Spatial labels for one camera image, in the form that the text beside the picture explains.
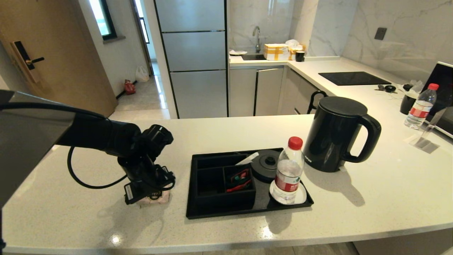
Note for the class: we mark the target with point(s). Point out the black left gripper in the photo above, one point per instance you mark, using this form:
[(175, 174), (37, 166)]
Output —
[(145, 173)]

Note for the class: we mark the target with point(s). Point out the pink black tea packet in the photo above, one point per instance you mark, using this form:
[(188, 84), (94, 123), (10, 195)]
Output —
[(161, 200)]

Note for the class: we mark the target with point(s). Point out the black electric kettle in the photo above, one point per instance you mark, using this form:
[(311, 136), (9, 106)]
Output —
[(329, 138)]

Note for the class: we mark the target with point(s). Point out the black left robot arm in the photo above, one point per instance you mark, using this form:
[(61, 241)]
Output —
[(92, 134)]

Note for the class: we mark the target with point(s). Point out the black round kettle base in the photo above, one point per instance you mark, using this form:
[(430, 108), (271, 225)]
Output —
[(265, 166)]

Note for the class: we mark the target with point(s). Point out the clear water bottle red cap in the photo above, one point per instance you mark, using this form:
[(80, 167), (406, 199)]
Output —
[(419, 109), (288, 177)]

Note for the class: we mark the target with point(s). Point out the small black cup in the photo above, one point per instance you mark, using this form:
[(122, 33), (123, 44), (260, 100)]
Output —
[(299, 56)]

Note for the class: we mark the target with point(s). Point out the large black cup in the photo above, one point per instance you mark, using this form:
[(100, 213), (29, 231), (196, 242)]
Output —
[(406, 104)]

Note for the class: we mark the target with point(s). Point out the black compartment organizer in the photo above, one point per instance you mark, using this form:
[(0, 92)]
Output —
[(226, 199)]

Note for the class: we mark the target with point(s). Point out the red bag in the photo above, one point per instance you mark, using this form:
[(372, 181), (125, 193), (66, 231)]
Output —
[(130, 88)]

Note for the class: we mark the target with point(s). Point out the white plastic bag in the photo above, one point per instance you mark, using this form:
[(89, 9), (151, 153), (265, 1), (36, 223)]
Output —
[(142, 75)]

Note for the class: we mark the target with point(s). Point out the black serving tray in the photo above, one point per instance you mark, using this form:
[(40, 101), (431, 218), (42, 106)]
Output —
[(247, 209)]

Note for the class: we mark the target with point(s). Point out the white kitchen cabinet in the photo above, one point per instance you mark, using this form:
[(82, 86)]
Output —
[(242, 91)]

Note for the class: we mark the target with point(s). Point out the brown wooden door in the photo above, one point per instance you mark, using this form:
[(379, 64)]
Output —
[(78, 63)]

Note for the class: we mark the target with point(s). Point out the silver refrigerator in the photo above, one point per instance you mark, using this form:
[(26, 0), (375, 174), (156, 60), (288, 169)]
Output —
[(194, 53)]

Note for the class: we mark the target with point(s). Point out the white dish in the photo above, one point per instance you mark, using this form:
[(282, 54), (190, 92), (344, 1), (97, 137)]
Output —
[(238, 52)]

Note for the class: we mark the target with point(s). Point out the dark framed glass door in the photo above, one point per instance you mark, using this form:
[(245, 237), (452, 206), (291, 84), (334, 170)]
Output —
[(142, 21)]

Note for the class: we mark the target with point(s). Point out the white round coaster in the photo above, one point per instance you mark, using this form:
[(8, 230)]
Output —
[(300, 197)]

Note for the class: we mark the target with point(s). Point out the dark kitchen sink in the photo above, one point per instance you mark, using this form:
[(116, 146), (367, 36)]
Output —
[(253, 57)]

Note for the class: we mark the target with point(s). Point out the dark framed window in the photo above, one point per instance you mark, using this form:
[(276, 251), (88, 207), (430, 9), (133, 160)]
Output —
[(102, 17)]

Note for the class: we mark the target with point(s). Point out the chrome faucet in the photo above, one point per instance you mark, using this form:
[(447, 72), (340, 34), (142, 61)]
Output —
[(258, 45)]

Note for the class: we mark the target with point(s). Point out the cardboard box yellow tape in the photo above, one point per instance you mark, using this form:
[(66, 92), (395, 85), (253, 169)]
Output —
[(276, 52)]

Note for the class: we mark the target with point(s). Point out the black induction cooktop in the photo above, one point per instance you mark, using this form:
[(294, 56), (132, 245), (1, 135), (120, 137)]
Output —
[(354, 78)]

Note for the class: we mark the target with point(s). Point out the black round lid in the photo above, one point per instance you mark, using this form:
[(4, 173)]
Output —
[(389, 88)]

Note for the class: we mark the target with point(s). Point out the clear acrylic sign holder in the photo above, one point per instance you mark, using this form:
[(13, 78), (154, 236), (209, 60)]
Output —
[(424, 143)]

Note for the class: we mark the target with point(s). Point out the crumpled clear wrapper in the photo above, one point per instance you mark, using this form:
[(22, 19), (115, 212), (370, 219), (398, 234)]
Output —
[(414, 87)]

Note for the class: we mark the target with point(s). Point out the black framed display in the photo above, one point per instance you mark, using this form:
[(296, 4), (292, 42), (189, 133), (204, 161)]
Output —
[(442, 85)]

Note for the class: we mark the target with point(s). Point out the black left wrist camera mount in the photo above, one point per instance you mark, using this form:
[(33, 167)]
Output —
[(136, 197)]

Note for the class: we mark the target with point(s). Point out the grey wall socket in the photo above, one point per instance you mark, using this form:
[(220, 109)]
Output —
[(380, 34)]

